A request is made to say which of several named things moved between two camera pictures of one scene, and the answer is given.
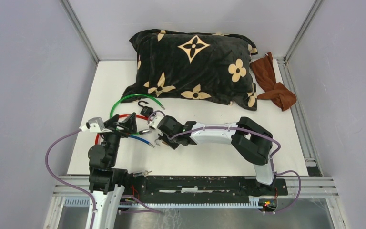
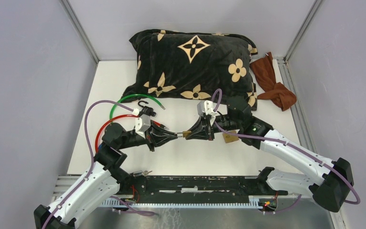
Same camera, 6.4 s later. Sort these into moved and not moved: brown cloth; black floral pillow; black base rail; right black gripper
Moved: right black gripper
Not moved: brown cloth; black base rail; black floral pillow
